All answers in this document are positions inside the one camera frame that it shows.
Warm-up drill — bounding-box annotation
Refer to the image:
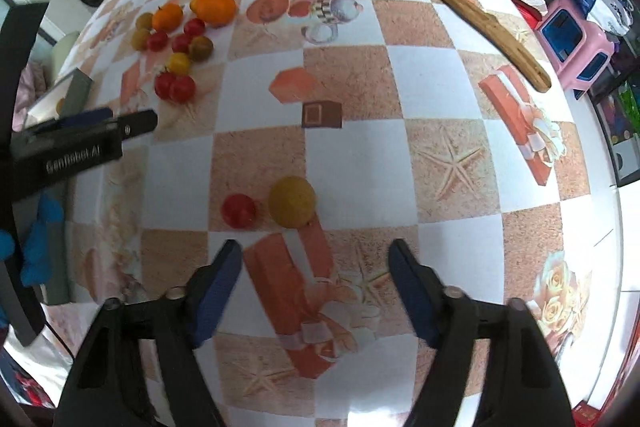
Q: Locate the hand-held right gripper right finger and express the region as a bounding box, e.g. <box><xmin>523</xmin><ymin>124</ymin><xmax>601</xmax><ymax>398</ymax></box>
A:
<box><xmin>389</xmin><ymin>238</ymin><xmax>576</xmax><ymax>427</ymax></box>

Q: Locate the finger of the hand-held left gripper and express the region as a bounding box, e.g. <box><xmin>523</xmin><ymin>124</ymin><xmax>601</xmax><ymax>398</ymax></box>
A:
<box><xmin>116</xmin><ymin>109</ymin><xmax>159</xmax><ymax>140</ymax></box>
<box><xmin>30</xmin><ymin>108</ymin><xmax>114</xmax><ymax>131</ymax></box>

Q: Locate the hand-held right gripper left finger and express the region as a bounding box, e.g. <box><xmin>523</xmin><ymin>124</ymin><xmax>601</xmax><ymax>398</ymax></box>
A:
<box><xmin>52</xmin><ymin>239</ymin><xmax>243</xmax><ymax>427</ymax></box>

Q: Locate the greenish yellow tomato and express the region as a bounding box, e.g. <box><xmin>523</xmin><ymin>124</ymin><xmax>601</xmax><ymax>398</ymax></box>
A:
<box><xmin>188</xmin><ymin>36</ymin><xmax>215</xmax><ymax>62</ymax></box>

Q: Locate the yellow citrus fruit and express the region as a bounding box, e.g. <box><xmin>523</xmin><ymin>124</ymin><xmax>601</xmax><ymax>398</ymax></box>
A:
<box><xmin>267</xmin><ymin>176</ymin><xmax>317</xmax><ymax>229</ymax></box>

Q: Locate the person's left hand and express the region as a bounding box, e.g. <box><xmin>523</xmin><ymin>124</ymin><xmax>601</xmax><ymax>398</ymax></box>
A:
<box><xmin>0</xmin><ymin>194</ymin><xmax>64</xmax><ymax>289</ymax></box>

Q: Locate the grey rectangular box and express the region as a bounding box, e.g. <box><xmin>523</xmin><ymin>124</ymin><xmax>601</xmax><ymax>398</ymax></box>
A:
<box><xmin>25</xmin><ymin>68</ymin><xmax>94</xmax><ymax>120</ymax></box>

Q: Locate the small deep orange mandarin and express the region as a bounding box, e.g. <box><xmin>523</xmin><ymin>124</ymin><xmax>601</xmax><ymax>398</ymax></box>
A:
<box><xmin>151</xmin><ymin>3</ymin><xmax>184</xmax><ymax>33</ymax></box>

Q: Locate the checkered floral tablecloth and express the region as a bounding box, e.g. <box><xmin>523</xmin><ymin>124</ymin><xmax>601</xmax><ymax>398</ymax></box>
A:
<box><xmin>40</xmin><ymin>0</ymin><xmax>626</xmax><ymax>427</ymax></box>

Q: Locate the large deep orange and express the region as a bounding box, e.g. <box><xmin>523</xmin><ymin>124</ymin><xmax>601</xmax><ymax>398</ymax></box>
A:
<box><xmin>189</xmin><ymin>0</ymin><xmax>237</xmax><ymax>28</ymax></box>

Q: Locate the black framed shelf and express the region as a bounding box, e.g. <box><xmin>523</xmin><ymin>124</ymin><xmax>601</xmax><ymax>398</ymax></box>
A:
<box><xmin>590</xmin><ymin>32</ymin><xmax>640</xmax><ymax>188</ymax></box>

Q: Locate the pink plastic stool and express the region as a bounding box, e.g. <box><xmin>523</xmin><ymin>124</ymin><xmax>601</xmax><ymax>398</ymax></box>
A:
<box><xmin>535</xmin><ymin>0</ymin><xmax>622</xmax><ymax>100</ymax></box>

